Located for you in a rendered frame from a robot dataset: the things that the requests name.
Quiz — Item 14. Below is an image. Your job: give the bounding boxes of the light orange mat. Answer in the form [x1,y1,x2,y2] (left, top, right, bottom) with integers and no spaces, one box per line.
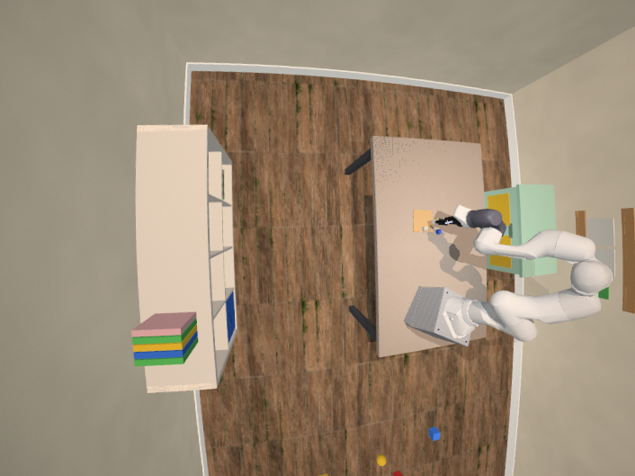
[413,210,433,232]

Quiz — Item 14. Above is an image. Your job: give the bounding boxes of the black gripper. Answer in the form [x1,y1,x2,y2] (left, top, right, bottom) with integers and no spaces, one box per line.
[432,216,463,227]

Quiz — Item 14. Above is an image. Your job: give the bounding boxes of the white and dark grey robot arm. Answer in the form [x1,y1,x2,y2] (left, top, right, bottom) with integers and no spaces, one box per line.
[443,205,613,342]

